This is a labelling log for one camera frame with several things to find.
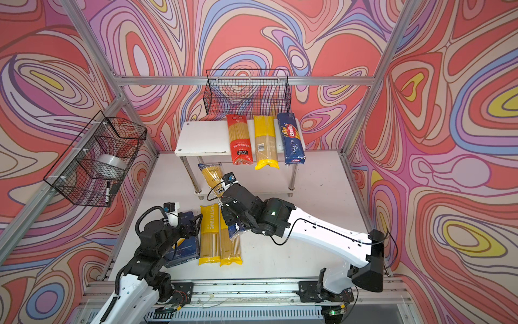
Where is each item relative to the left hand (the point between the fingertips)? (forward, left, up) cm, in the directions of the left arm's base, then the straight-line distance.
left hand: (194, 213), depth 80 cm
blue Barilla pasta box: (-11, +2, -7) cm, 14 cm away
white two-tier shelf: (+22, -6, +20) cm, 31 cm away
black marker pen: (+2, +29, +12) cm, 31 cm away
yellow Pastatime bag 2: (-9, -14, -10) cm, 20 cm away
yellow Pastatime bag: (-4, -5, -11) cm, 13 cm away
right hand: (-5, -16, +13) cm, 21 cm away
